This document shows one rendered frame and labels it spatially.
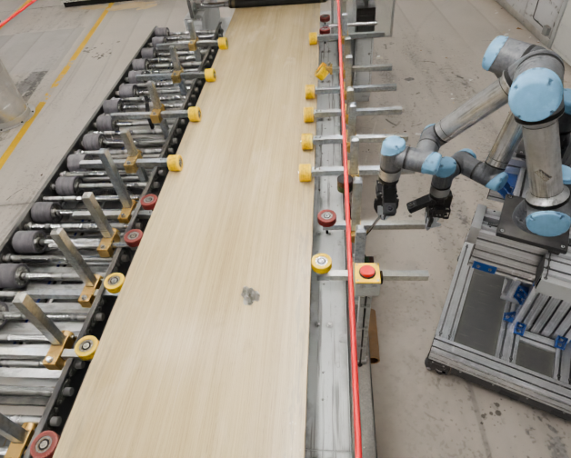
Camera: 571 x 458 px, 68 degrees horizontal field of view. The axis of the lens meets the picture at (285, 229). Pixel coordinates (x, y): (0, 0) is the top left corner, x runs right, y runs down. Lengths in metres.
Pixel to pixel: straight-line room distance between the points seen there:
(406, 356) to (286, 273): 1.08
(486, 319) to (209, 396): 1.54
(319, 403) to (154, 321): 0.67
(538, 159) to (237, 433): 1.16
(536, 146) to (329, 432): 1.12
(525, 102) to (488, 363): 1.38
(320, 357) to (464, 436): 0.91
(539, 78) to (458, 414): 1.66
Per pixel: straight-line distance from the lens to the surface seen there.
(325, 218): 1.82
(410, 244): 2.97
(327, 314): 1.85
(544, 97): 1.26
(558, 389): 2.36
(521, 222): 1.70
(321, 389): 1.70
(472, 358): 2.30
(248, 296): 1.57
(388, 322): 2.58
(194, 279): 1.69
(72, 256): 1.81
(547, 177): 1.42
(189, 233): 1.87
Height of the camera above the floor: 2.19
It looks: 46 degrees down
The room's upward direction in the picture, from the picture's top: 7 degrees counter-clockwise
